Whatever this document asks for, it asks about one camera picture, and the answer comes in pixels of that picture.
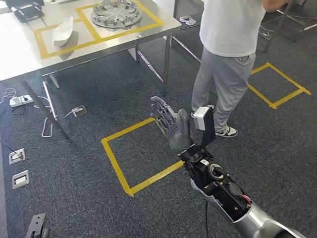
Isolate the white cloth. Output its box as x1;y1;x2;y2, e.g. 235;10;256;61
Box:
179;15;197;26

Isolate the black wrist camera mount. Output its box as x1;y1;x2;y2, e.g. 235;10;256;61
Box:
25;213;50;238
180;107;216;161

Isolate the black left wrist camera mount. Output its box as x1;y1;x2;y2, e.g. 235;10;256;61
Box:
25;213;50;238

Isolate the white floor cable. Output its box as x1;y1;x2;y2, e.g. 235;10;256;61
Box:
33;95;76;139

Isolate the person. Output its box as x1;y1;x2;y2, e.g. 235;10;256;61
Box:
191;0;290;139

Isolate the grey wheel hubcap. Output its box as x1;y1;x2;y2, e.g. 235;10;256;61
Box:
91;0;143;30

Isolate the steel side table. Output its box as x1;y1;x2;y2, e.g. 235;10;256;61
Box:
171;0;206;63

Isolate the white partition panel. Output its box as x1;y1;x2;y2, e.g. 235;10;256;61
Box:
152;0;177;10

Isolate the black remote controller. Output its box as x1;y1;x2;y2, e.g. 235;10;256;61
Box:
11;3;45;24

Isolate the white power strip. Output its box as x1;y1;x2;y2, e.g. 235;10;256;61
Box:
9;94;34;108

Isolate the black hanging arm cable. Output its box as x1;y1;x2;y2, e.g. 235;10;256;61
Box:
205;201;209;238

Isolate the steel frame table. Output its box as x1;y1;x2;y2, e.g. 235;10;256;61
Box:
257;0;317;53

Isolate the black floor cable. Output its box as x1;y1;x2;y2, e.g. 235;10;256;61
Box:
0;139;17;156

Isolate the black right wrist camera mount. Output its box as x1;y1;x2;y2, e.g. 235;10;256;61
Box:
180;107;216;161

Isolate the white plastic shell part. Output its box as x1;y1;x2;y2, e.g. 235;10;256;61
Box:
52;16;74;47

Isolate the yellow square floor tape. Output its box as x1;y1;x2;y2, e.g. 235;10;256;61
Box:
247;61;312;110
101;117;185;198

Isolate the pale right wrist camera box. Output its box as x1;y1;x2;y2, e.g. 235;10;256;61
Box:
193;107;210;131

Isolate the steel workbench table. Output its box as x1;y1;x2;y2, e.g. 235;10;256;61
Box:
0;0;183;139

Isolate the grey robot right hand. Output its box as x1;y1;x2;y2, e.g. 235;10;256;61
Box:
150;96;195;155

